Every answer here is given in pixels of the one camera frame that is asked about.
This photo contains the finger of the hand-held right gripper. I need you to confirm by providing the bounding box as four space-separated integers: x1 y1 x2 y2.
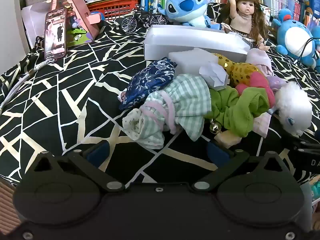
290 140 320 154

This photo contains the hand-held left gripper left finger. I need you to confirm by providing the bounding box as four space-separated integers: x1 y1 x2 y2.
32 141 126 193

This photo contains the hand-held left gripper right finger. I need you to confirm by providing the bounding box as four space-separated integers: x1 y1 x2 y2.
192 142 286 193

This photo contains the green scrunchie with bell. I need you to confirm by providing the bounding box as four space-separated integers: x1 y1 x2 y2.
205 86 270 138

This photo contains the gold sequin bow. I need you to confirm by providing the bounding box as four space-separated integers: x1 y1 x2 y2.
212 52 265 88

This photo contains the white cardboard box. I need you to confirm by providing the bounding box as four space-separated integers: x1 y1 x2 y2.
144 24 251 61

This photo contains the lilac soft toy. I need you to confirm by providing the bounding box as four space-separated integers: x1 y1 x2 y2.
267 76 287 92

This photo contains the beige sponge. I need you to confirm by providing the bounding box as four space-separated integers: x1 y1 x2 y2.
215 129 241 148

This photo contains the white fluffy plush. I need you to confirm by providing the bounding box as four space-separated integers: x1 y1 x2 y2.
271 81 313 138

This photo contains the pink checked cloth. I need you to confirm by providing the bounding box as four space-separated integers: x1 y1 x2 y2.
252 112 272 138

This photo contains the black white patterned blanket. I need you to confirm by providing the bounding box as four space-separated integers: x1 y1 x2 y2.
0 17 320 188

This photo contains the green checked cloth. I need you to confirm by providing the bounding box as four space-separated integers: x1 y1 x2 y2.
122 74 212 150

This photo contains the crumpled white tissue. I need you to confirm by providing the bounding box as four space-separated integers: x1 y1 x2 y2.
199 62 231 91

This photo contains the pink scrunchie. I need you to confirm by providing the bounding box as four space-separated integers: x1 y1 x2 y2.
235 71 276 108

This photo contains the blue floral pouch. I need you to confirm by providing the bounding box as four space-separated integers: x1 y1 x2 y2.
119 57 178 111

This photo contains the white foam block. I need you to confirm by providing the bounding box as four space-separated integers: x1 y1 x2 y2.
168 47 219 75

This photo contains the pale pink cloth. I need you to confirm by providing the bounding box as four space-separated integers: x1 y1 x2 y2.
246 48 273 76

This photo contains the blue round mouse plush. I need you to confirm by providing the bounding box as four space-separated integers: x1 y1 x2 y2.
272 7 318 68

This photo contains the smartphone in pink case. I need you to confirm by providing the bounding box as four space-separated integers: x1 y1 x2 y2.
44 7 67 60

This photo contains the small blue toy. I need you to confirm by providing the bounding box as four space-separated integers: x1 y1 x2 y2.
90 10 105 22

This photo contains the black miniature bicycle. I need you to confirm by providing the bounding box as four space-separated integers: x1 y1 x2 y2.
121 5 167 34

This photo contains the pink triangular dollhouse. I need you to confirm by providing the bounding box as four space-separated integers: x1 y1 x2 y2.
50 0 105 48

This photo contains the white paper sheet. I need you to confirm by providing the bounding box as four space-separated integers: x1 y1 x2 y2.
21 2 52 48

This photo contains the red plastic basket under books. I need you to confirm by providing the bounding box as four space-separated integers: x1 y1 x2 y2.
86 0 140 20

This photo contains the brown-haired doll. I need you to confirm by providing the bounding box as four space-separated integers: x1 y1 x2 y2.
220 0 272 52

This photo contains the blue alien plush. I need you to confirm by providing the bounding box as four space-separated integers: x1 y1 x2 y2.
157 0 225 30

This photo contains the black cable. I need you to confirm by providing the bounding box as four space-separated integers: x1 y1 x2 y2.
294 37 320 64

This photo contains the white cable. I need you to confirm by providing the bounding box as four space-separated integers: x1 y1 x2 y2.
0 59 49 113

